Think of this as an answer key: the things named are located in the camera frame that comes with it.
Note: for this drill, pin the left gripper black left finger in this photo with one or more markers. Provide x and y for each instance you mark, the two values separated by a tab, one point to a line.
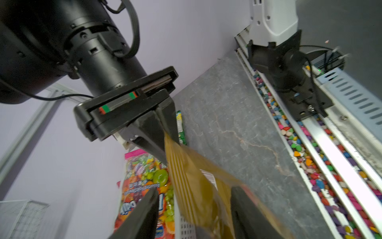
142	222

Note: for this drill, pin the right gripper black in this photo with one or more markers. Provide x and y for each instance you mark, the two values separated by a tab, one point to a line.
130	109

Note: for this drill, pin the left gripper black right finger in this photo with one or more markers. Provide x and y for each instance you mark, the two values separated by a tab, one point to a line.
248	220

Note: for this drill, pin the white plastic basket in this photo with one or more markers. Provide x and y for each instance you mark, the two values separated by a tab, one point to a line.
183	230

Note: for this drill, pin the pink fruit candy bag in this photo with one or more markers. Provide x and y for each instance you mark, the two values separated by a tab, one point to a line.
144	172

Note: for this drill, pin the gold candy bag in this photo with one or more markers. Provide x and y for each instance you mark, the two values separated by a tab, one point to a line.
203	192

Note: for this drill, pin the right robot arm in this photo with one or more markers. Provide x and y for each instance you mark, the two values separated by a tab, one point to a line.
43	41

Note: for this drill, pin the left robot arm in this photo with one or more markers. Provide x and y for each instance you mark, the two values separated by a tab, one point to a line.
272	21

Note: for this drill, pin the green candy packet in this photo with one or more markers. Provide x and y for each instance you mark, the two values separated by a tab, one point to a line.
181	133

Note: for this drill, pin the aluminium mounting rail frame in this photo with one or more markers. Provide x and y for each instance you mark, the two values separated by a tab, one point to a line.
339	156

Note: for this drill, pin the white wire side basket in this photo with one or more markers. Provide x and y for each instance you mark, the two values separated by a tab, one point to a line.
21	219

